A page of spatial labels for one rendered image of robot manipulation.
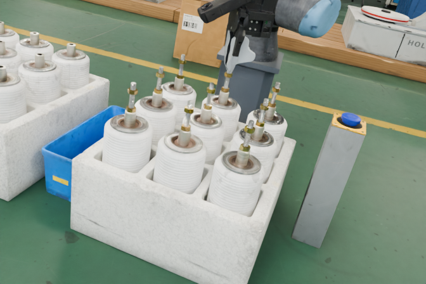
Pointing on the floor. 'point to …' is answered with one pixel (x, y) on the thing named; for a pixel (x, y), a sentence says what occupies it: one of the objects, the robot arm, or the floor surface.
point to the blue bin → (64, 190)
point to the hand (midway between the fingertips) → (227, 66)
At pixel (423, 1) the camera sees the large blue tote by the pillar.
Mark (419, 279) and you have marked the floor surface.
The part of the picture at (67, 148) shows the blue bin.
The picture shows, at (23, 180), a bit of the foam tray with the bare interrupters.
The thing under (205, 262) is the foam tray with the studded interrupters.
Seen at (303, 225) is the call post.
